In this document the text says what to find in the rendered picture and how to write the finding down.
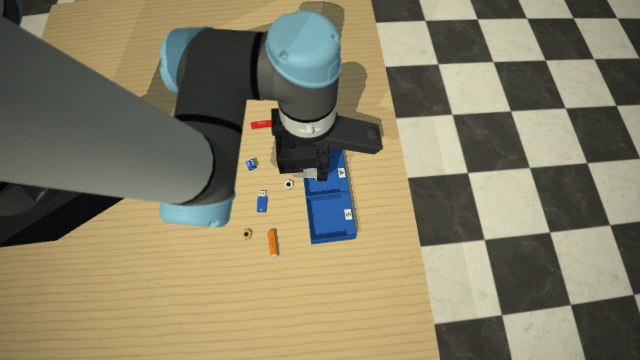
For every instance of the red aa battery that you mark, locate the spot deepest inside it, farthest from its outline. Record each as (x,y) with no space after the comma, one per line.
(261,124)

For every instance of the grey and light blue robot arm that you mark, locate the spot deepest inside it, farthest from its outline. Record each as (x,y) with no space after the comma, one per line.
(65,126)

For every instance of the orange battery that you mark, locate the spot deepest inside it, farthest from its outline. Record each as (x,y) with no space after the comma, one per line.
(272,244)

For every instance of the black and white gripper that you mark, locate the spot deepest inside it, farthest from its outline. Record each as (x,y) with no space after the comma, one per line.
(303,159)

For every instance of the blue bin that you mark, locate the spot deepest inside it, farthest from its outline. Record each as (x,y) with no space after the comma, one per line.
(329,206)

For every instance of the blue die with white pips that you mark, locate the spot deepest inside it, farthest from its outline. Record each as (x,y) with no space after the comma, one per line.
(251,164)

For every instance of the blue usb stick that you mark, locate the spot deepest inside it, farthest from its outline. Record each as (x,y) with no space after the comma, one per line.
(262,202)

